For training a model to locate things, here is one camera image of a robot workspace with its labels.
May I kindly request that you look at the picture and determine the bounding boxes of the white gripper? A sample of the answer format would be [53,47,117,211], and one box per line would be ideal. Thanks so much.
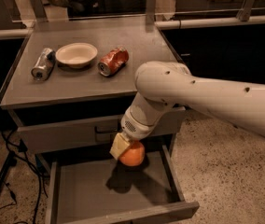
[110,107,160,160]

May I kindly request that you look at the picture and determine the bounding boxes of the orange fruit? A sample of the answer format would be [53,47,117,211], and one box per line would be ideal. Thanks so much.
[119,141,145,167]

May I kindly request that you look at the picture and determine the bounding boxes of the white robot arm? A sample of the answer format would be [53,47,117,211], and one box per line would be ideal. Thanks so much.
[110,61,265,160]

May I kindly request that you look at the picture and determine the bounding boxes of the upper closed drawer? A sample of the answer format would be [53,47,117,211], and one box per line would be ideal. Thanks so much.
[17,106,187,155]

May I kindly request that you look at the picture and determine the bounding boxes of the open lower drawer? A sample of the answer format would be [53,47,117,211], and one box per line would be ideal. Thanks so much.
[45,146,199,224]

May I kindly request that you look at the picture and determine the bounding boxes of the grey drawer cabinet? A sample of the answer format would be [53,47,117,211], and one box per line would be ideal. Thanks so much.
[0,15,201,224]

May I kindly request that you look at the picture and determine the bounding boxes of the crushed orange soda can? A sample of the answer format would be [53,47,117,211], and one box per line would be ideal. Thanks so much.
[98,47,129,77]

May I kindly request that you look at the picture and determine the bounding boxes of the white bowl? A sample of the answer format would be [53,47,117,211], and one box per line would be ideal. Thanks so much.
[56,43,98,69]

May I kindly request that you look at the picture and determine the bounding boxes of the silver soda can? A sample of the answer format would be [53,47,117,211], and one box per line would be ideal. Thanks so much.
[31,48,56,81]

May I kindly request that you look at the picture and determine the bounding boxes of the black floor cables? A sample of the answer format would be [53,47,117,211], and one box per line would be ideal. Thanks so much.
[0,129,49,224]

